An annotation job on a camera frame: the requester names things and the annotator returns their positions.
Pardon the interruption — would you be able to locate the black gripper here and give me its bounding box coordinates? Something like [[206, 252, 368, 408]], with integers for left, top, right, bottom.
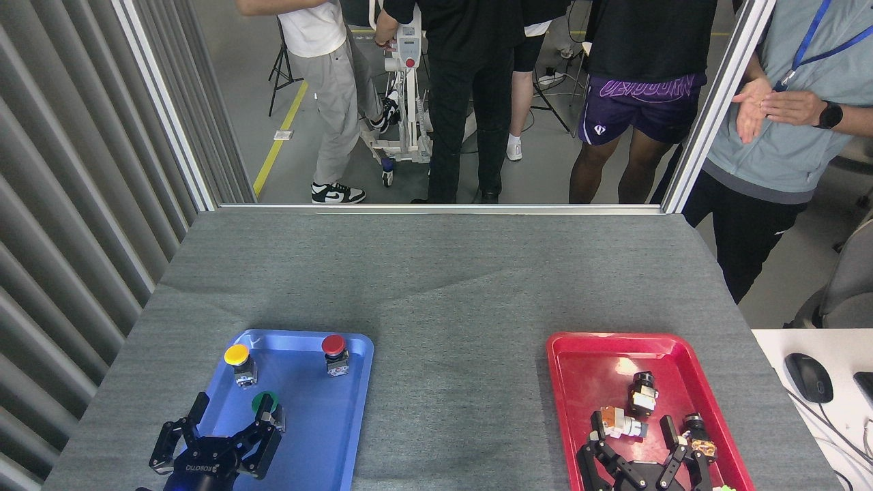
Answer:
[[576, 411, 714, 491], [149, 392, 286, 491]]

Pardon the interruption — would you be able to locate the green push button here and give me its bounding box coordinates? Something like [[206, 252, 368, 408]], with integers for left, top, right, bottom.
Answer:
[[250, 391, 287, 434]]

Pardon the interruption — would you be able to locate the yellow push button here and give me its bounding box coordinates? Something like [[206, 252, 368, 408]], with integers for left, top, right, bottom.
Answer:
[[224, 343, 258, 389]]

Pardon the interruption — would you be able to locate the red push button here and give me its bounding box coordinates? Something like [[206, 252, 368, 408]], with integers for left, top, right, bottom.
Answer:
[[321, 334, 351, 377]]

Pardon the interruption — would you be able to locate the person's hand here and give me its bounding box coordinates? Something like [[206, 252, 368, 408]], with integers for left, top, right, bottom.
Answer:
[[733, 76, 775, 145], [760, 91, 826, 128]]

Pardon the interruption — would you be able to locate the blue plastic tray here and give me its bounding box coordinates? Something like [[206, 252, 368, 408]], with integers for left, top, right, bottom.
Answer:
[[164, 329, 374, 491]]

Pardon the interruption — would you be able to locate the red plastic tray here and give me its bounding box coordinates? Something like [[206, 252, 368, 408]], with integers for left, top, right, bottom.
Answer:
[[546, 332, 756, 491]]

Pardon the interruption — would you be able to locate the black computer mouse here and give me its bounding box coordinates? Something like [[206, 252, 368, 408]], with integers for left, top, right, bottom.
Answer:
[[784, 353, 834, 404]]

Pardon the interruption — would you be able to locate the white desk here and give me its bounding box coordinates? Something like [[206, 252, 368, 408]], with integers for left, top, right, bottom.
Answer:
[[750, 329, 873, 491]]

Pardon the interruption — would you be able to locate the grey felt table cover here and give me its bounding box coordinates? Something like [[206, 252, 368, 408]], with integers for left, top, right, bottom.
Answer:
[[41, 210, 843, 491]]

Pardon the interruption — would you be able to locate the grey office chair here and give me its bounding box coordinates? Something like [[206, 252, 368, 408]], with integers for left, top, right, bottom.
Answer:
[[784, 218, 873, 329]]

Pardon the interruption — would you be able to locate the grey ribbed side panel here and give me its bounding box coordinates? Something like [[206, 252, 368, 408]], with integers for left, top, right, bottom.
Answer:
[[0, 0, 198, 491], [133, 0, 258, 204]]

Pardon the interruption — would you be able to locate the person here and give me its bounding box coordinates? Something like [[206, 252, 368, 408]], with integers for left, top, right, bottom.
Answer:
[[568, 0, 718, 205], [374, 0, 526, 204], [682, 0, 873, 306], [506, 20, 570, 162], [235, 0, 400, 205]]

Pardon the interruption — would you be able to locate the black tripod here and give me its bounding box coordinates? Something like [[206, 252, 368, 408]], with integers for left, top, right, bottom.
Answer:
[[267, 17, 304, 118], [531, 65, 572, 134]]

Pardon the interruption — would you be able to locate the white stand on wheels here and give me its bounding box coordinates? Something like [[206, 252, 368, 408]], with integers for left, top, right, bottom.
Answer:
[[359, 0, 437, 188]]

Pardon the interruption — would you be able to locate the white and orange switch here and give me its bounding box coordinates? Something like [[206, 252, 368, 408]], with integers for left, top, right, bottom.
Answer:
[[599, 406, 649, 441]]

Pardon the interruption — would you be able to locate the black switch with brown base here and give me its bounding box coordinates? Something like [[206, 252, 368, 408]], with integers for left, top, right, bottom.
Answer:
[[682, 412, 718, 463]]

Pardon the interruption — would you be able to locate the black selector switch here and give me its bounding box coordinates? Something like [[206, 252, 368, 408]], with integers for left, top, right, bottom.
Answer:
[[627, 371, 660, 418]]

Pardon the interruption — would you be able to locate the silver frame rail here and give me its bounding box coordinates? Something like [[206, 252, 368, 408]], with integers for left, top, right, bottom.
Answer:
[[217, 203, 666, 215]]

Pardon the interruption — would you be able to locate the silver frame post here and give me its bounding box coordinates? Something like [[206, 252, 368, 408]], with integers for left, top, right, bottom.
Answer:
[[111, 0, 218, 212], [660, 0, 778, 214]]

